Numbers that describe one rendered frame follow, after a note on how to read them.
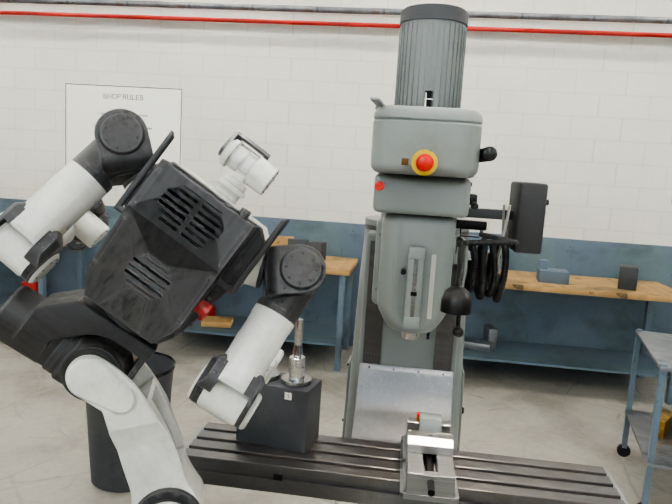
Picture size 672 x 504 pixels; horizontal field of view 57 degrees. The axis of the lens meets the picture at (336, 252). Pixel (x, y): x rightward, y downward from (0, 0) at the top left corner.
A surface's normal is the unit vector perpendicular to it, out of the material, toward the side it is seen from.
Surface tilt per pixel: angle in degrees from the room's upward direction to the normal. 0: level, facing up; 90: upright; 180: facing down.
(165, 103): 90
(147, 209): 84
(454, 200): 90
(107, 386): 90
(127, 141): 75
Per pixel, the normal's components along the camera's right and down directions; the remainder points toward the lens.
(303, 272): 0.13, -0.24
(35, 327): 0.18, 0.15
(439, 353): -0.13, 0.13
